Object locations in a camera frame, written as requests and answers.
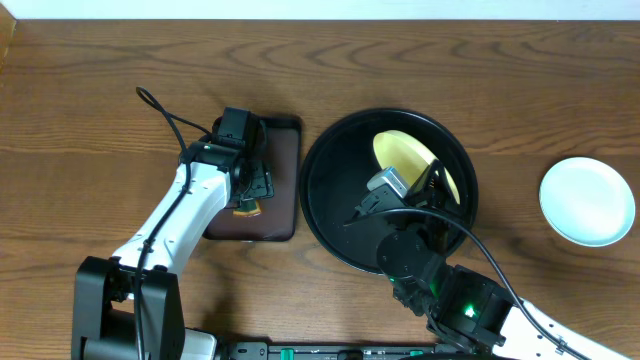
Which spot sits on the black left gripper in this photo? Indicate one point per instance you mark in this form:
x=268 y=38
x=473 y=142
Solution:
x=258 y=181

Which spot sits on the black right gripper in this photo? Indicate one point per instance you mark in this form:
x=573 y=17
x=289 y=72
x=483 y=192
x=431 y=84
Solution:
x=441 y=197

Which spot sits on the orange green scrub sponge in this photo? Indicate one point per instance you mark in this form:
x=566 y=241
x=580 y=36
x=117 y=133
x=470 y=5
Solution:
x=247 y=208

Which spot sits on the yellow plate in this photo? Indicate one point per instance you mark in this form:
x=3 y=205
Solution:
x=414 y=161

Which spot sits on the light green plate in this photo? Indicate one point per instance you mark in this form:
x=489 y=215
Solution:
x=587 y=202

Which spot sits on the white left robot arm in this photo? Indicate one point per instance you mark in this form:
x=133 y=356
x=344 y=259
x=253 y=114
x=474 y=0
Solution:
x=128 y=306

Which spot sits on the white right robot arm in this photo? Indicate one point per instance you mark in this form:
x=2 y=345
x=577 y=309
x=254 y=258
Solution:
x=478 y=316

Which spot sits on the black rectangular tray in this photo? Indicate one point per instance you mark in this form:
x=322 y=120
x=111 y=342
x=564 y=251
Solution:
x=276 y=219

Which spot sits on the black round tray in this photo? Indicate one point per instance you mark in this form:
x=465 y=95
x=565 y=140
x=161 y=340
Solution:
x=341 y=161

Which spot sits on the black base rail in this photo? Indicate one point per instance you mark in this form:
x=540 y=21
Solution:
x=264 y=351

